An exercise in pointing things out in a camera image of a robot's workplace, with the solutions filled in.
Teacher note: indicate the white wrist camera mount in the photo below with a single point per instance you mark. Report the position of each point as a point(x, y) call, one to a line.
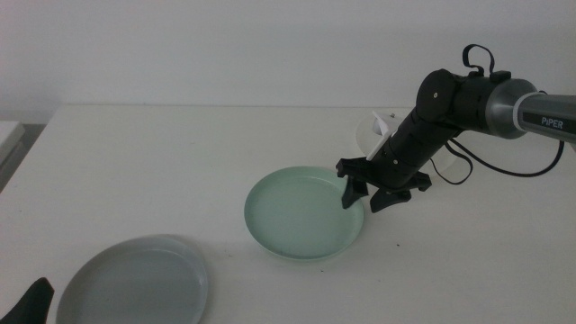
point(382, 135)

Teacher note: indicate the grey shallow bowl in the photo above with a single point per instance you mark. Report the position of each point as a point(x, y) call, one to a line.
point(132, 290)

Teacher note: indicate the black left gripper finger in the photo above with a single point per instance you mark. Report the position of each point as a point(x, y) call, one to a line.
point(31, 303)

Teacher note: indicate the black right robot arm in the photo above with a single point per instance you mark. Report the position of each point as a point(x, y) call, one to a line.
point(477, 103)

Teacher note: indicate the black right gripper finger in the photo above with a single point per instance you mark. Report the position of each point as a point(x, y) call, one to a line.
point(353, 193)
point(387, 200)

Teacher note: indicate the pale green shallow bowl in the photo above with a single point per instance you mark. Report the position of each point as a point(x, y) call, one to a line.
point(297, 216)

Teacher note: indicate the white shallow bowl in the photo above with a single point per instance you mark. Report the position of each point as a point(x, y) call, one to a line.
point(361, 135)

